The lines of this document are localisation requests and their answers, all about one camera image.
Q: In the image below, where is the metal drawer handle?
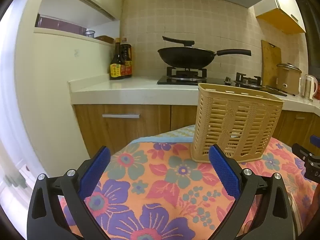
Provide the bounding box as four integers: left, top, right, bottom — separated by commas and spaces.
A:
102, 114, 140, 119

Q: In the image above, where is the yellow label soy sauce bottle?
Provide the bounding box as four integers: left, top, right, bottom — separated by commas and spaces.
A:
109, 38, 125, 80

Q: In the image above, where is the red label soy sauce bottle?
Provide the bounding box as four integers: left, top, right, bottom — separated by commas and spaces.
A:
120, 37, 133, 78

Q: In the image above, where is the beige rice cooker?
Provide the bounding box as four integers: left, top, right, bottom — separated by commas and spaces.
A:
276, 63, 302, 95

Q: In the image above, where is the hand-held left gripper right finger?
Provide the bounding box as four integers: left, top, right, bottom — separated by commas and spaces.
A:
209, 144, 298, 240

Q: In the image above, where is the orange floral cloth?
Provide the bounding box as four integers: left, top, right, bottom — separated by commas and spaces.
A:
59, 124, 313, 240

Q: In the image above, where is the black wok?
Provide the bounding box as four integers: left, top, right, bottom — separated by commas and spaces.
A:
157, 47, 252, 69

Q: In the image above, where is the wooden cutting board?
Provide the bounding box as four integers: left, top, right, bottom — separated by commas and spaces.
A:
261, 40, 282, 87

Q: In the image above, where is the light blue striped cloth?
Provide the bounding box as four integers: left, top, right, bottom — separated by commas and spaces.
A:
130, 124, 198, 144

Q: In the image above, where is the yellow wall cabinet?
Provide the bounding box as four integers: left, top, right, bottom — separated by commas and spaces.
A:
254, 0, 307, 34

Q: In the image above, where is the black gas stove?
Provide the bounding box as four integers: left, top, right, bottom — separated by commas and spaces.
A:
157, 67, 288, 97

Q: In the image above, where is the brown tray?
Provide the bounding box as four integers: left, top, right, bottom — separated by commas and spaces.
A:
94, 35, 115, 43

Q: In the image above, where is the white electric kettle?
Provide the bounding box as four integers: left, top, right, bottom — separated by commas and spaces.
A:
302, 74, 319, 99

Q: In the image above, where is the beige plastic utensil basket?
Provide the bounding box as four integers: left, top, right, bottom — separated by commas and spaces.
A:
190, 83, 285, 165

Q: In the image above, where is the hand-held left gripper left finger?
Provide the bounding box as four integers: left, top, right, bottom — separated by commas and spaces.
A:
26, 145, 112, 240

